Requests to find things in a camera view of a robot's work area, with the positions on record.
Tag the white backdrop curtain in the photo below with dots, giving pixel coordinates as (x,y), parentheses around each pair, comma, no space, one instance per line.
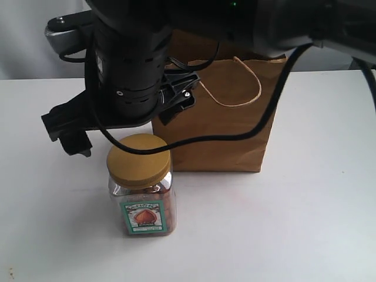
(23,58)

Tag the brown paper bag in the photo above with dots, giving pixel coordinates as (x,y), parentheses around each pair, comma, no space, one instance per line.
(231,97)

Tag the clear jar with gold lid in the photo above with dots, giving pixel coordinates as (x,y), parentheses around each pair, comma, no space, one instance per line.
(141,187)

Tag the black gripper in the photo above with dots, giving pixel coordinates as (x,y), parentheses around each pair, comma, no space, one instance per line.
(124,72)

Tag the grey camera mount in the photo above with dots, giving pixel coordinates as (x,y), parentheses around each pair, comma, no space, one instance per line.
(68,34)

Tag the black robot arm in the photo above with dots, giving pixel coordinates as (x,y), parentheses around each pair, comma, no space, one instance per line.
(172,64)

